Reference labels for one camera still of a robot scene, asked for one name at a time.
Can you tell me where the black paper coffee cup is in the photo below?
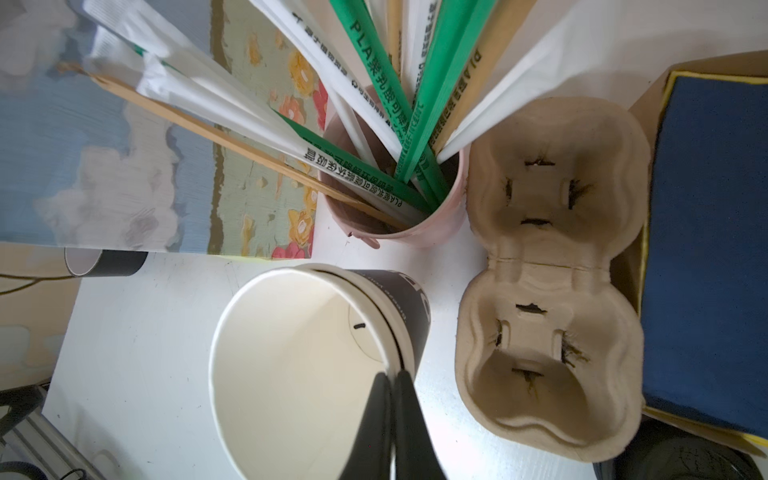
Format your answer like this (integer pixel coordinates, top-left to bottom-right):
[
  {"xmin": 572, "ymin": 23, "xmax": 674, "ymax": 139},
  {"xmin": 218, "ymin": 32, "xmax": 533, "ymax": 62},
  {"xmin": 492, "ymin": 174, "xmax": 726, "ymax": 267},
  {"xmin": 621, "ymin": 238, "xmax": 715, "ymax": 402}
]
[{"xmin": 208, "ymin": 264, "xmax": 431, "ymax": 479}]

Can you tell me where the grey tape roll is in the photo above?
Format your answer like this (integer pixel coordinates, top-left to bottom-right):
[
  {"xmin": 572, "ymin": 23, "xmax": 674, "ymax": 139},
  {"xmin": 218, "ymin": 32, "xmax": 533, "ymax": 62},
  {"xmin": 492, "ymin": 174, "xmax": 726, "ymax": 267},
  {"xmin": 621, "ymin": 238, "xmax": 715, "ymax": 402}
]
[{"xmin": 64, "ymin": 248, "xmax": 148, "ymax": 278}]

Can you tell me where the brown pulp cup carrier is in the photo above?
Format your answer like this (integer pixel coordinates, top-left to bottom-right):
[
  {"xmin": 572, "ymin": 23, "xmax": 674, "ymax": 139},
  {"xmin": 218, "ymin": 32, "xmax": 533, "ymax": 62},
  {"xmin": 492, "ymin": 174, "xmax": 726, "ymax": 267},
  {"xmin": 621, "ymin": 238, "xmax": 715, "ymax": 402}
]
[{"xmin": 455, "ymin": 97, "xmax": 651, "ymax": 463}]

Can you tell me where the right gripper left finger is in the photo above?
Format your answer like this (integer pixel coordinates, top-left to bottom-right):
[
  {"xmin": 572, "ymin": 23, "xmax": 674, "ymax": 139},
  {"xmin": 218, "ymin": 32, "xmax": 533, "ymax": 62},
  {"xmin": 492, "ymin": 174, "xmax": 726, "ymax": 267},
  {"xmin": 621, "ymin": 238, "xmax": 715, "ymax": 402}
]
[{"xmin": 339, "ymin": 373, "xmax": 392, "ymax": 480}]

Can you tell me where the black plastic cup lid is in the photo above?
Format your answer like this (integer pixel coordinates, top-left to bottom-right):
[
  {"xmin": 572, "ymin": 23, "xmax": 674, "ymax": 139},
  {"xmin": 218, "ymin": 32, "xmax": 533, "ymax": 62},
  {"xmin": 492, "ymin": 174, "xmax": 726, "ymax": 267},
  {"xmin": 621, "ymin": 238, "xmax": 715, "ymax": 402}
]
[{"xmin": 593, "ymin": 419, "xmax": 763, "ymax": 480}]

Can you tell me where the white wrapped straw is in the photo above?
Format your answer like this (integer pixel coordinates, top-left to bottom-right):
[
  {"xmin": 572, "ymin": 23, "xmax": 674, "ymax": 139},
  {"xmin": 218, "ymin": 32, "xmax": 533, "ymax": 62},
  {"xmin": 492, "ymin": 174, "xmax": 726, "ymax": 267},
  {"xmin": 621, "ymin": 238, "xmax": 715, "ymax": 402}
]
[{"xmin": 82, "ymin": 1, "xmax": 431, "ymax": 217}]

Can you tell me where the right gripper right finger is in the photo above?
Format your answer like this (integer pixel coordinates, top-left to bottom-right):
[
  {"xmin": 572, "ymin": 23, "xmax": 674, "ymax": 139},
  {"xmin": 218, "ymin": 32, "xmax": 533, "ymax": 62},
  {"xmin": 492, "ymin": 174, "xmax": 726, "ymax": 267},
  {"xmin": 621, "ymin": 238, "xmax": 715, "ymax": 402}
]
[{"xmin": 393, "ymin": 370, "xmax": 446, "ymax": 480}]

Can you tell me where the pink straw holder cup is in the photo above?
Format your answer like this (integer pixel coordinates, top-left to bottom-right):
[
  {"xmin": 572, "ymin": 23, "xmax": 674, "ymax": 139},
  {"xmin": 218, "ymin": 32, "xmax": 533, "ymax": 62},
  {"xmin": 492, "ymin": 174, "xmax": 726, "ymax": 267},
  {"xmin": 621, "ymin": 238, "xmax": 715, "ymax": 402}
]
[{"xmin": 318, "ymin": 89, "xmax": 468, "ymax": 249}]

